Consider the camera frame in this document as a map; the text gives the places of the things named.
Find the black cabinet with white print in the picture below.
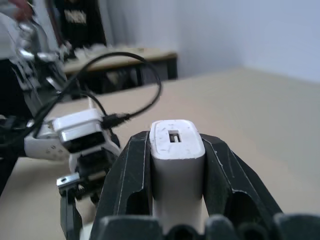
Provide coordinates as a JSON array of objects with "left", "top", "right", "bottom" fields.
[{"left": 59, "top": 0, "right": 109, "bottom": 50}]

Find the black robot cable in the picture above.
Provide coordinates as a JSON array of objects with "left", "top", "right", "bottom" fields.
[{"left": 0, "top": 51, "right": 163, "bottom": 149}]

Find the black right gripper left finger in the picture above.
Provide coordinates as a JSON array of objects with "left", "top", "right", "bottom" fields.
[{"left": 95, "top": 130, "right": 154, "bottom": 219}]

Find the white usb charger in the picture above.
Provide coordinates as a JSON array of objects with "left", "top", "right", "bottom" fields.
[{"left": 149, "top": 119, "right": 209, "bottom": 234}]

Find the wooden desk with dark frame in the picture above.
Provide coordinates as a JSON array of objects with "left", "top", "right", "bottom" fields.
[{"left": 62, "top": 47, "right": 179, "bottom": 95}]

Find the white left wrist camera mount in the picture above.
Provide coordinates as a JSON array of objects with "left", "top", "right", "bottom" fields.
[{"left": 23, "top": 108, "right": 121, "bottom": 176}]

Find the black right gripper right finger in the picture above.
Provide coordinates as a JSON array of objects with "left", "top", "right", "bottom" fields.
[{"left": 199, "top": 133, "right": 284, "bottom": 224}]

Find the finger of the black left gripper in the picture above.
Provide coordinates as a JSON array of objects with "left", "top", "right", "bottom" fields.
[{"left": 56, "top": 173, "right": 84, "bottom": 240}]

